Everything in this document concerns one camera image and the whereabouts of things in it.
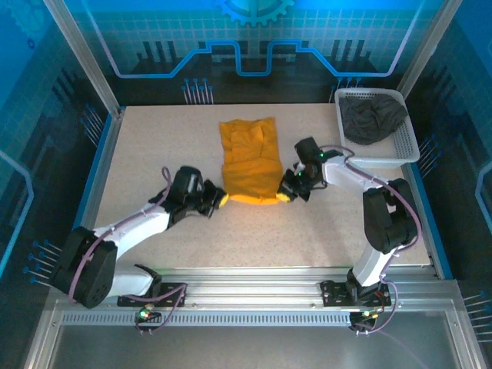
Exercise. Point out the yellow t-shirt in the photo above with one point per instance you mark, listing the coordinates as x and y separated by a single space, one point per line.
250 169

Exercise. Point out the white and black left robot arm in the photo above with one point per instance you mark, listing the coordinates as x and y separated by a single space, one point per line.
134 230

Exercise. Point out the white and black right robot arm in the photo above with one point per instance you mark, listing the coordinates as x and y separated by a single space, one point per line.
346 177

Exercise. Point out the dark grey t-shirt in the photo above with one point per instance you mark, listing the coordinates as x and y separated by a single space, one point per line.
369 119

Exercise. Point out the white perforated plastic basket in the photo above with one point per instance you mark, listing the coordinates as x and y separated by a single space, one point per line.
405 146

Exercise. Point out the small lit circuit board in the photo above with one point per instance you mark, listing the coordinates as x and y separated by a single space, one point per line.
365 314
145 315

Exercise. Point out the grey metal floor panel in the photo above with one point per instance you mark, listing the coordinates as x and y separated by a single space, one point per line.
230 350

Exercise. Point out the aluminium mounting rail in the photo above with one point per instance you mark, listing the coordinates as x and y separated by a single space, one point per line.
250 288

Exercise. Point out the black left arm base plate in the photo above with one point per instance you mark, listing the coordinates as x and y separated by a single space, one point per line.
171 294

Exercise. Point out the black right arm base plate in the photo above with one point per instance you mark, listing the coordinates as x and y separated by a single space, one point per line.
334 294

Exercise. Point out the aluminium frame post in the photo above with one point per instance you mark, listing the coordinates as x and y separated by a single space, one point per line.
82 57
423 50

